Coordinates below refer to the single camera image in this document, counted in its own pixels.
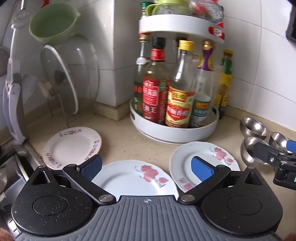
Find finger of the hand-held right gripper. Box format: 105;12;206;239
253;142;279;166
285;138;296;155

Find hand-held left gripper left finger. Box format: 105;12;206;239
31;154;117;205

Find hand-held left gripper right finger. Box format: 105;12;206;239
178;156;263;205

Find stainless steel bowl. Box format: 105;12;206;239
240;137;277;165
240;117;268;139
269;132;292;154

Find white plate with pink blossoms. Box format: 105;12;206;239
169;141;240;193
91;160;179;197

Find floral rimmed white plate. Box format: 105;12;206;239
42;127;102;170

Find yellow-capped red gold label bottle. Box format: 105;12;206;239
165;40;196;128

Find clear bottle with purple neck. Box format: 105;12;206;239
190;40;216;128

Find yellow-capped green label bottle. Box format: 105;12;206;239
214;49;233;119

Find red-capped red label bottle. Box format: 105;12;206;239
142;37;171;124

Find glass pot lid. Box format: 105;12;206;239
40;42;100;115

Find pale lavender plastic holder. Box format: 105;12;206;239
2;58;28;145

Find clear bottle red green label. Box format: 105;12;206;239
134;33;152;116

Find red white packet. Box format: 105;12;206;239
208;22;226;40

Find green plastic bowl with spout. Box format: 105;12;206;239
29;2;81;45

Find white two-tier rotating rack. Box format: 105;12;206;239
129;15;226;145

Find clear packet with red print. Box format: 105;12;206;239
190;0;225;24

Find green-lidded glass jar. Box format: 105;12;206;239
154;0;190;16

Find green-capped bottle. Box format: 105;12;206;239
140;2;154;17

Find wire lid rack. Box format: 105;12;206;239
47;91;78;127

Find black wall fixture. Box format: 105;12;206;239
285;13;296;42

